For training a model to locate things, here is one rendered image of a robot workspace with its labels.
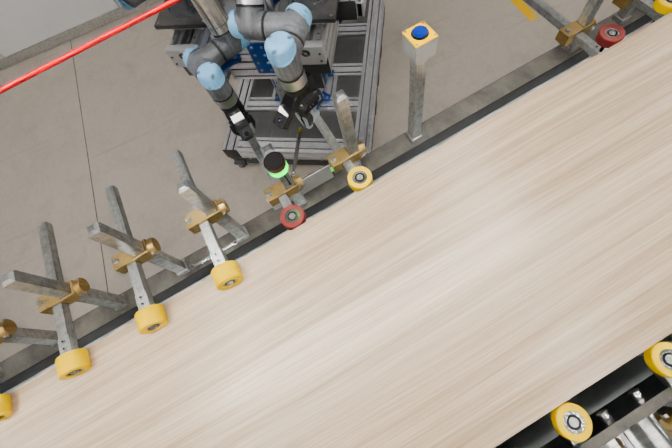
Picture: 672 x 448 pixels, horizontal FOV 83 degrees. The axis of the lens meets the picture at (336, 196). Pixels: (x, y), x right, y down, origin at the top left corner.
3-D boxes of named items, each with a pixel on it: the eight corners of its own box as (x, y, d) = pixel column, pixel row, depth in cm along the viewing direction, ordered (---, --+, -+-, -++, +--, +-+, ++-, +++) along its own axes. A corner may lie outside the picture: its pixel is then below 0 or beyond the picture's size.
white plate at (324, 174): (274, 209, 146) (266, 199, 137) (333, 175, 148) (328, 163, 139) (275, 210, 146) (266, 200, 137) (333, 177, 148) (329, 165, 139)
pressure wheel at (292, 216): (285, 223, 133) (275, 211, 122) (305, 211, 133) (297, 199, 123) (295, 242, 129) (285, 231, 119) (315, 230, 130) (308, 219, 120)
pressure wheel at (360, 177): (349, 199, 133) (344, 185, 122) (353, 179, 135) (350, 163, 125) (371, 203, 131) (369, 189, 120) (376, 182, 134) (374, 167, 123)
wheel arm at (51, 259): (43, 229, 132) (34, 225, 128) (53, 223, 132) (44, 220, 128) (70, 368, 111) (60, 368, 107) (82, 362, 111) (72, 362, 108)
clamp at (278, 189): (267, 196, 135) (262, 190, 131) (300, 177, 136) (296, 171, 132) (273, 208, 133) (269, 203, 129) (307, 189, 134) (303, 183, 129)
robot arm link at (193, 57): (214, 51, 131) (231, 69, 127) (187, 70, 129) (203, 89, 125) (204, 34, 124) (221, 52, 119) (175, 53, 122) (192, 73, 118)
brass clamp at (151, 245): (120, 259, 123) (109, 255, 119) (158, 238, 124) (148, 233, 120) (125, 275, 121) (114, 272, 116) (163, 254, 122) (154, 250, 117)
